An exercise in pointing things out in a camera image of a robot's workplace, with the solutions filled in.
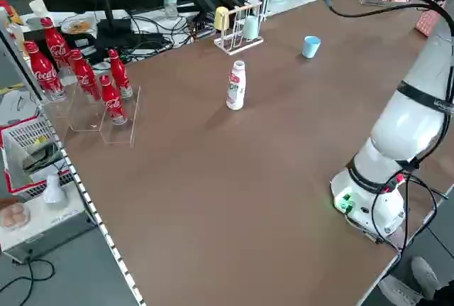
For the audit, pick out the white juice bottle red label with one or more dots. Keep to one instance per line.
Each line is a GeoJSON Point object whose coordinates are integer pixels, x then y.
{"type": "Point", "coordinates": [236, 89]}

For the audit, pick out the blue ceramic cup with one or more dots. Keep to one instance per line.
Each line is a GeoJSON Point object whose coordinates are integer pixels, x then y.
{"type": "Point", "coordinates": [310, 48]}

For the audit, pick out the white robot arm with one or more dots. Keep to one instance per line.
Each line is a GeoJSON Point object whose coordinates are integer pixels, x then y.
{"type": "Point", "coordinates": [408, 125]}

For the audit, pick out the mint green cup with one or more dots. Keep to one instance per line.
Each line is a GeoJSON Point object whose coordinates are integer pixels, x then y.
{"type": "Point", "coordinates": [250, 28]}

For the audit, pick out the clear acrylic bottle shelf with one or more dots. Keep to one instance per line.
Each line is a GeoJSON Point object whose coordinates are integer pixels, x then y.
{"type": "Point", "coordinates": [117, 139]}

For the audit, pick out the pale yellow cup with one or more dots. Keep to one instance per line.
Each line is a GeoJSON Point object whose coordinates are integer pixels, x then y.
{"type": "Point", "coordinates": [221, 18]}

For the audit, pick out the red Coca-Cola bottle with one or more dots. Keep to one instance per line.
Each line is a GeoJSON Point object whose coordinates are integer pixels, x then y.
{"type": "Point", "coordinates": [56, 48]}
{"type": "Point", "coordinates": [42, 71]}
{"type": "Point", "coordinates": [118, 71]}
{"type": "Point", "coordinates": [111, 102]}
{"type": "Point", "coordinates": [85, 79]}

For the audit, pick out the clear bottle mint lid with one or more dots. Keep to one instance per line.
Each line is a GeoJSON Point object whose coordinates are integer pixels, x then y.
{"type": "Point", "coordinates": [170, 8]}

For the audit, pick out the white paper cup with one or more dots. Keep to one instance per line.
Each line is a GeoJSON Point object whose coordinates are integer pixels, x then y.
{"type": "Point", "coordinates": [38, 8]}

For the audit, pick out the wooden rack rod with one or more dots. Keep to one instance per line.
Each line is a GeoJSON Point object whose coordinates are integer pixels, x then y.
{"type": "Point", "coordinates": [244, 6]}

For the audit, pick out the black monitor stand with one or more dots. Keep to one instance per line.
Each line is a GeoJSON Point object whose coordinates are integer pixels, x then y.
{"type": "Point", "coordinates": [110, 26]}

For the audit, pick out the white bulb-shaped object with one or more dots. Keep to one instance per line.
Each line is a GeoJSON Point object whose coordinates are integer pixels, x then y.
{"type": "Point", "coordinates": [55, 194]}

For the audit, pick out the plate with snacks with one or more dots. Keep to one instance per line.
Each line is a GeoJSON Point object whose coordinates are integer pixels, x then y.
{"type": "Point", "coordinates": [76, 26]}

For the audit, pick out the grey white equipment case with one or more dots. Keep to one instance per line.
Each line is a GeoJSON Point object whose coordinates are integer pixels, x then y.
{"type": "Point", "coordinates": [53, 228]}

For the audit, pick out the pink plastic basket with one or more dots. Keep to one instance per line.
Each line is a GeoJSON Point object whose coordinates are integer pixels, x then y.
{"type": "Point", "coordinates": [425, 23]}

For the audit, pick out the clear container with pastries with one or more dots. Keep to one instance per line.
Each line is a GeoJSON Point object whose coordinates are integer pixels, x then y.
{"type": "Point", "coordinates": [14, 217]}

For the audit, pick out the person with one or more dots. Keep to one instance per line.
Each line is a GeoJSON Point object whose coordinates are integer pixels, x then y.
{"type": "Point", "coordinates": [423, 277]}

